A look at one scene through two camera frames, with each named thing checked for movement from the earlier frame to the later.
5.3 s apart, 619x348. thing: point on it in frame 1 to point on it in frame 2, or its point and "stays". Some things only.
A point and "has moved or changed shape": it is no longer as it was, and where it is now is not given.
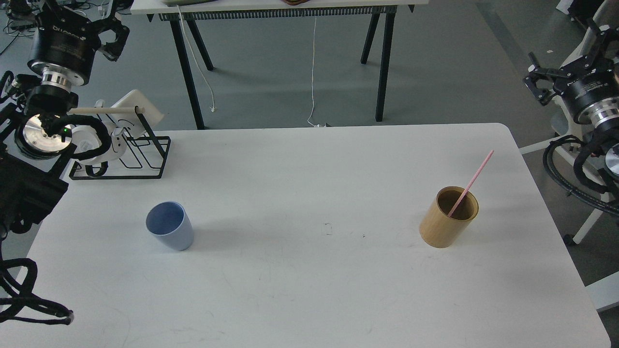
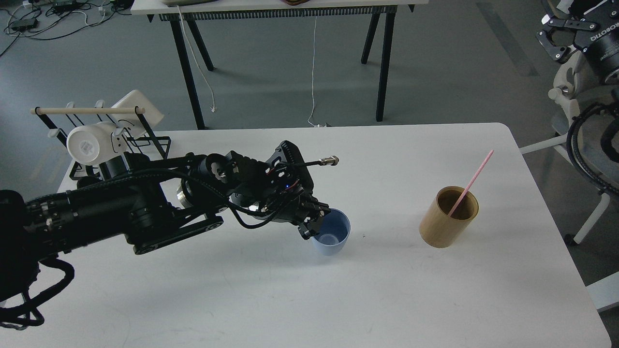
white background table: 215,10 stays
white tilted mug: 130,122 stays
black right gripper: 593,78 to 600,45
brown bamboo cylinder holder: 437,229 stays
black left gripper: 66,42 to 276,189
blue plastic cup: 169,221 has moved or changed shape
